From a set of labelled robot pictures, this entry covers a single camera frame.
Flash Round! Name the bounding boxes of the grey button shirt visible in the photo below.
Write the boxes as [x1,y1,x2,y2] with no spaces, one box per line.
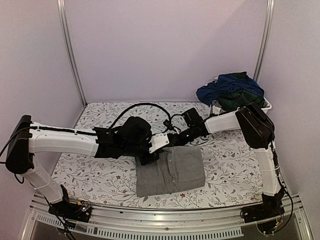
[135,146,206,197]

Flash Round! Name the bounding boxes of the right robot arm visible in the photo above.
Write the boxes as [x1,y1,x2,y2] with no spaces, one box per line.
[168,103,285,218]

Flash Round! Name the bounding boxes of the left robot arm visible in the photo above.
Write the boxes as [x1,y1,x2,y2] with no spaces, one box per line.
[4,115,169,217]

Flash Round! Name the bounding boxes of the white laundry basket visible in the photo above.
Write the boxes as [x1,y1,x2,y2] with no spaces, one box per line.
[209,98,272,116]

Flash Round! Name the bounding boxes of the floral tablecloth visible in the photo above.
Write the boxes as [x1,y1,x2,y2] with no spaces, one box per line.
[47,101,281,210]

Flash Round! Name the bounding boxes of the dark green plaid garment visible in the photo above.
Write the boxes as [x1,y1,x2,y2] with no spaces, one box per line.
[216,71,266,111]

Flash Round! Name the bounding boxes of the blue garment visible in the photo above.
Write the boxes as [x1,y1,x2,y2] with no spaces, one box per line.
[196,71,265,106]

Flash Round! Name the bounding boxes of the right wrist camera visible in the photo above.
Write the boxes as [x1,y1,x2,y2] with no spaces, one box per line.
[181,107,203,128]

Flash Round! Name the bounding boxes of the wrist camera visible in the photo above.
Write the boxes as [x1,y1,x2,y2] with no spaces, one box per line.
[149,133,170,154]
[181,107,203,128]

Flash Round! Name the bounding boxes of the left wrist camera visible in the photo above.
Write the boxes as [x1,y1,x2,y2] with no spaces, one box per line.
[149,133,170,154]

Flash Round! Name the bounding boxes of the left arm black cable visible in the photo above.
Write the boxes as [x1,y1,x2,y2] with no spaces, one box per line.
[109,102,173,131]

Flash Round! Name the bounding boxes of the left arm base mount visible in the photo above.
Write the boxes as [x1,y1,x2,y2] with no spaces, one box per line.
[48,184,92,223]

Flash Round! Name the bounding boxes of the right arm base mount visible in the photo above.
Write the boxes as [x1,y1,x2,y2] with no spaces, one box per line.
[240,190,285,223]

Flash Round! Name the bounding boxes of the left aluminium corner post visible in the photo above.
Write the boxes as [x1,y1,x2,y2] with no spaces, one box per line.
[56,0,88,107]

